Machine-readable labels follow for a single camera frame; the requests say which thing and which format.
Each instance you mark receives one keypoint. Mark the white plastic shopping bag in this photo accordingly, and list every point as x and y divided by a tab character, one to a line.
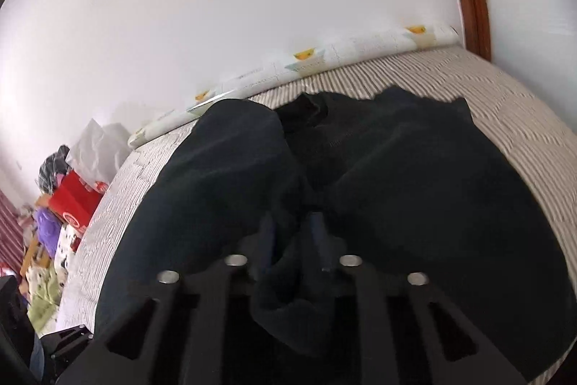
94	155

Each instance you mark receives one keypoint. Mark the red striped cloth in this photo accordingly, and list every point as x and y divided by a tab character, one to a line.
9	227

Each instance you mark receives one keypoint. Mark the purple bag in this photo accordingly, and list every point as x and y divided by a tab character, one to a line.
47	227

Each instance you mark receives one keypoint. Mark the black sweater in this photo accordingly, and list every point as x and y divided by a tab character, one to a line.
405	186

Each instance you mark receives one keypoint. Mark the green blanket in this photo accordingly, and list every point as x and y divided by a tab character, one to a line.
43	304

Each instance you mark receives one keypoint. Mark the dark plaid cloth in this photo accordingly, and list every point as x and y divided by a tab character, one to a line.
49	170

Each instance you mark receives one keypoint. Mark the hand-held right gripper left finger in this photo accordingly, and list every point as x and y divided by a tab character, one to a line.
266	236

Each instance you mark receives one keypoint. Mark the white spotted pillow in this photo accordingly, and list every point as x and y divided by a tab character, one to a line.
65	249

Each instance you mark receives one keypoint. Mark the white duck print sheet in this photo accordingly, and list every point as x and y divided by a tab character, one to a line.
315	60

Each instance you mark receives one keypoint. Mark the striped mattress cover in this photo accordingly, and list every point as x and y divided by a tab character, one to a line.
518	96

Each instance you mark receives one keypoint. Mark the red paper bag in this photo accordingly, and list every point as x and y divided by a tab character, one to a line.
72	200

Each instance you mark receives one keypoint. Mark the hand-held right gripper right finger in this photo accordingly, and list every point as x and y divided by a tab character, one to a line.
318	236

